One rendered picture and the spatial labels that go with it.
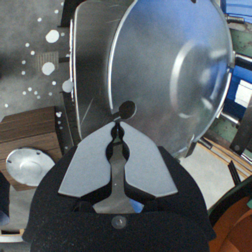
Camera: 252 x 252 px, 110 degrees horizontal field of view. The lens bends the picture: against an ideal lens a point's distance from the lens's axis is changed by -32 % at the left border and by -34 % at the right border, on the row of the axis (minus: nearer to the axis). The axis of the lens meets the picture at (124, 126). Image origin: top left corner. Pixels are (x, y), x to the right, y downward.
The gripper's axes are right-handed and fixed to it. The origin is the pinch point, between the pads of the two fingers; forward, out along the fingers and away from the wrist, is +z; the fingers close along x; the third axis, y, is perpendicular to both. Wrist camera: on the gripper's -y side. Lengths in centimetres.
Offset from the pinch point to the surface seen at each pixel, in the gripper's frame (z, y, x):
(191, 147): 14.2, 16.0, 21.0
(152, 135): 3.7, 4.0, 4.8
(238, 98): 7.1, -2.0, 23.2
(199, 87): 6.5, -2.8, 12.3
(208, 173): 71, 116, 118
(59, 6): 70, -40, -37
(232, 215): -6.2, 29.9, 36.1
